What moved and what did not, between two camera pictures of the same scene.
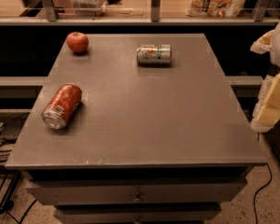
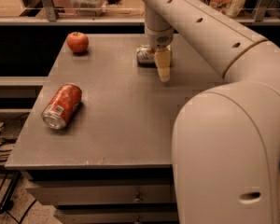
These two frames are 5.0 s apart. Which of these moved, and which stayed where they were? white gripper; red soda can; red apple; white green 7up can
Moved: white gripper
Stayed: white green 7up can; red soda can; red apple
